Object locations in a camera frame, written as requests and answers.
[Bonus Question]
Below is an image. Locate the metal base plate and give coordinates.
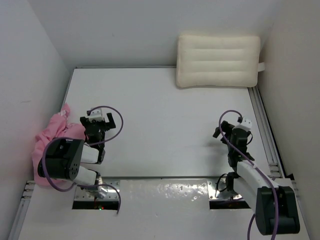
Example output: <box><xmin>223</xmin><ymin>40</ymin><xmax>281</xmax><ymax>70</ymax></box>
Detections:
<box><xmin>74</xmin><ymin>177</ymin><xmax>120</xmax><ymax>202</ymax></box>
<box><xmin>207</xmin><ymin>177</ymin><xmax>244</xmax><ymax>202</ymax></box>

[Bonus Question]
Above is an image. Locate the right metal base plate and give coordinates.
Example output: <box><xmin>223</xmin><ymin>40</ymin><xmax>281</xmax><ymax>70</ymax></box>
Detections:
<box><xmin>207</xmin><ymin>177</ymin><xmax>244</xmax><ymax>202</ymax></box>

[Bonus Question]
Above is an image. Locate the right aluminium frame rail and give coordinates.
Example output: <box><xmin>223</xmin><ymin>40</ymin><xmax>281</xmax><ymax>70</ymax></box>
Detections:
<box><xmin>244</xmin><ymin>86</ymin><xmax>299</xmax><ymax>197</ymax></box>

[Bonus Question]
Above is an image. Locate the white front cover board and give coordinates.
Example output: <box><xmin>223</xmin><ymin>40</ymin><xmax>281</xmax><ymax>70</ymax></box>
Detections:
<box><xmin>18</xmin><ymin>177</ymin><xmax>311</xmax><ymax>240</ymax></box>

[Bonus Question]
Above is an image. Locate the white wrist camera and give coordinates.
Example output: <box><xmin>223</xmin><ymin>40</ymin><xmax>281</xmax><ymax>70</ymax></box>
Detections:
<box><xmin>235</xmin><ymin>117</ymin><xmax>253</xmax><ymax>132</ymax></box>
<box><xmin>87</xmin><ymin>108</ymin><xmax>105</xmax><ymax>122</ymax></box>

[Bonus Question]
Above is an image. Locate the pink floral pillowcase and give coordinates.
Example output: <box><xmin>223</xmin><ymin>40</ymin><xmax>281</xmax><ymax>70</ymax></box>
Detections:
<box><xmin>31</xmin><ymin>103</ymin><xmax>85</xmax><ymax>187</ymax></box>

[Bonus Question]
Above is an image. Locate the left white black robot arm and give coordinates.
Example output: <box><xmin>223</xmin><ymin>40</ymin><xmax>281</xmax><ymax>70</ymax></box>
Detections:
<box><xmin>32</xmin><ymin>109</ymin><xmax>116</xmax><ymax>186</ymax></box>

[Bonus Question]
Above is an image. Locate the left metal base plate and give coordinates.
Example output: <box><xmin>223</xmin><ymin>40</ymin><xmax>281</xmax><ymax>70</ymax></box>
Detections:
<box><xmin>74</xmin><ymin>177</ymin><xmax>120</xmax><ymax>202</ymax></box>

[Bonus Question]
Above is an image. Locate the left aluminium frame rail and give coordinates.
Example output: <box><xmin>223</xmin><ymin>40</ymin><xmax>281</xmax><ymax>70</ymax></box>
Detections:
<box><xmin>8</xmin><ymin>180</ymin><xmax>36</xmax><ymax>240</ymax></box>

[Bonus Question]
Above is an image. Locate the cream quilted pillow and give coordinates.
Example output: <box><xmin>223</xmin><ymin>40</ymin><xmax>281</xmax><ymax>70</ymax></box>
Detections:
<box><xmin>175</xmin><ymin>34</ymin><xmax>264</xmax><ymax>88</ymax></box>

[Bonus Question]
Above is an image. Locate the aluminium frame rail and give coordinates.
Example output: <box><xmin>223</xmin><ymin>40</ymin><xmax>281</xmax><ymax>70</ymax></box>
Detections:
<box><xmin>244</xmin><ymin>86</ymin><xmax>299</xmax><ymax>197</ymax></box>
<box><xmin>8</xmin><ymin>180</ymin><xmax>36</xmax><ymax>240</ymax></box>

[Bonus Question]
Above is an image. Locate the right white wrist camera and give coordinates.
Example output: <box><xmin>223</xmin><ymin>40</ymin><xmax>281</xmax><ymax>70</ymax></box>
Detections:
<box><xmin>235</xmin><ymin>117</ymin><xmax>253</xmax><ymax>132</ymax></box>

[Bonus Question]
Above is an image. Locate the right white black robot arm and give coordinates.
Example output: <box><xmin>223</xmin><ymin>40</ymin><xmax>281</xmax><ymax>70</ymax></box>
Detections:
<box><xmin>213</xmin><ymin>117</ymin><xmax>301</xmax><ymax>239</ymax></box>

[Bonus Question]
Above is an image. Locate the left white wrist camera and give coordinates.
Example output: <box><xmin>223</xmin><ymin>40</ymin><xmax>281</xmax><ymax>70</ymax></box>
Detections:
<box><xmin>87</xmin><ymin>108</ymin><xmax>105</xmax><ymax>122</ymax></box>

